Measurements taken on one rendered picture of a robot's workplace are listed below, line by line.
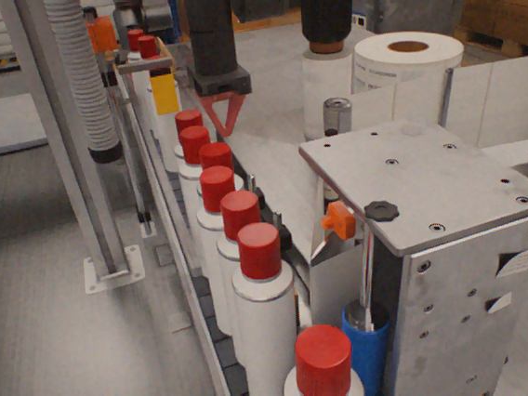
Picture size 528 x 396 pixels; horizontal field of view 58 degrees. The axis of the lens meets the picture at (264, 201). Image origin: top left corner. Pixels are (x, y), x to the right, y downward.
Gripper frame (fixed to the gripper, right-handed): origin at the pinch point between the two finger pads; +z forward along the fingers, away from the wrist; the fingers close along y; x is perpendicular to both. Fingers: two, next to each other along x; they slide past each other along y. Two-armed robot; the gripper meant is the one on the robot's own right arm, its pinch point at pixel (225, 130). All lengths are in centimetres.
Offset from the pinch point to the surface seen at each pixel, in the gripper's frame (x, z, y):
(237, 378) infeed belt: 9.0, 13.7, -30.4
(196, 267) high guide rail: 9.9, 5.5, -20.9
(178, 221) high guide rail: 10.1, 5.4, -11.5
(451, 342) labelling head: -3.6, -2.4, -45.2
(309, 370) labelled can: 7.1, -6.2, -46.0
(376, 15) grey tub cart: -142, 41, 195
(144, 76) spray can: 7.7, -0.5, 30.1
